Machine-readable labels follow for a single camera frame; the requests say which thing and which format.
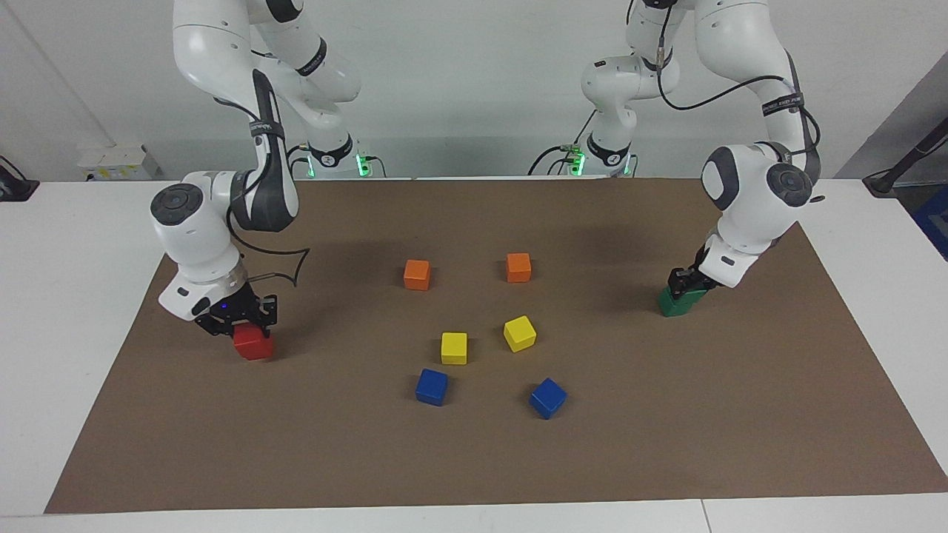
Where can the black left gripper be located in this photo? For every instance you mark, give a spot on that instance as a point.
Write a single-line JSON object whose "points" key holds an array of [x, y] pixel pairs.
{"points": [[700, 277]]}

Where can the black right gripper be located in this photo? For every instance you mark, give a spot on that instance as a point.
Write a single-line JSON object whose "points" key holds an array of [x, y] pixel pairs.
{"points": [[233, 307]]}

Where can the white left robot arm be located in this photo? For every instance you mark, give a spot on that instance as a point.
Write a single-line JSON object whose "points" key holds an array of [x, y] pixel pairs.
{"points": [[748, 215]]}

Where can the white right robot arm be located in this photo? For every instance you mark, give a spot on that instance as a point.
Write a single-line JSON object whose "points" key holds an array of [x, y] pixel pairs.
{"points": [[192, 229]]}

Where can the orange wooden cube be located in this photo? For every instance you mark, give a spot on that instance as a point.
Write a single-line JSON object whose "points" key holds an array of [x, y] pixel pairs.
{"points": [[518, 267], [417, 275]]}

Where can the yellow wooden cube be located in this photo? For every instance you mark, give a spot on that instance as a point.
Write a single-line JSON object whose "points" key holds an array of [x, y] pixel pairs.
{"points": [[454, 348], [519, 333]]}

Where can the blue wooden cube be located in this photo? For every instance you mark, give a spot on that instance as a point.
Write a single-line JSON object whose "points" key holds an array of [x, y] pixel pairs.
{"points": [[432, 386], [548, 397]]}

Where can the white labelled box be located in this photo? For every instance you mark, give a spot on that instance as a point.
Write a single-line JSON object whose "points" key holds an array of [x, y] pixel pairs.
{"points": [[118, 163]]}

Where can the black tripod stand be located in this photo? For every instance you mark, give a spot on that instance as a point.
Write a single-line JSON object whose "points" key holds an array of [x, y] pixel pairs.
{"points": [[907, 159]]}

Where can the blue striped panel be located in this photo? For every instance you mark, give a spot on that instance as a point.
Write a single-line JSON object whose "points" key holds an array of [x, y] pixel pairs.
{"points": [[935, 222]]}

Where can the brown paper mat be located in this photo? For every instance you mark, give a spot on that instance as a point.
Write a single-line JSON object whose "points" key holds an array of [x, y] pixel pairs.
{"points": [[474, 459]]}

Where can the black clamp mount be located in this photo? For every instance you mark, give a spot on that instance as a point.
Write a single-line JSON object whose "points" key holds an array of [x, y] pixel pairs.
{"points": [[15, 185]]}

